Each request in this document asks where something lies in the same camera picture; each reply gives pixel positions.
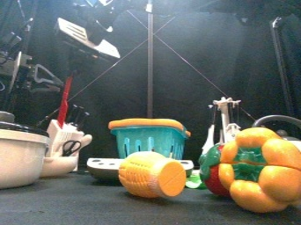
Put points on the red toy knife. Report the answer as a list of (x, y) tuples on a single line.
[(65, 108)]

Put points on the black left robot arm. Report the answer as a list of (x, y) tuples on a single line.
[(7, 41)]

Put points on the white knife block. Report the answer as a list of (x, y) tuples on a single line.
[(60, 136)]

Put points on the dark brown pot lid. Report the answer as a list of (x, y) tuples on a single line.
[(19, 128)]

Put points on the grey vertical metal pole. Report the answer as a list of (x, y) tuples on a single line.
[(150, 73)]

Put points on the black toy scissors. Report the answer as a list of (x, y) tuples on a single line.
[(70, 153)]

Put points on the white bowl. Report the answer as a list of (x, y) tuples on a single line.
[(19, 158)]

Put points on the grey toy tray with holes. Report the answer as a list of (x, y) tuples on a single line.
[(104, 170)]

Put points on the yellow toy corn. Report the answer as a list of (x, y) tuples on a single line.
[(145, 175)]

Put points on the white utensil rack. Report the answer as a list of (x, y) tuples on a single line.
[(225, 117)]

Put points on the white toy spatula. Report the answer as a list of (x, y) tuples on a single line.
[(209, 140)]

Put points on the green plastic toy piece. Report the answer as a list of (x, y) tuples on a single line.
[(193, 183)]

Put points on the yellow toy bell pepper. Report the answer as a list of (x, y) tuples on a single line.
[(251, 146)]

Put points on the red toy tomato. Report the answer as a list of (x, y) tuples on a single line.
[(216, 181)]

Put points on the dark bent metal frame pole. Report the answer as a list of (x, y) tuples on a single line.
[(279, 58)]

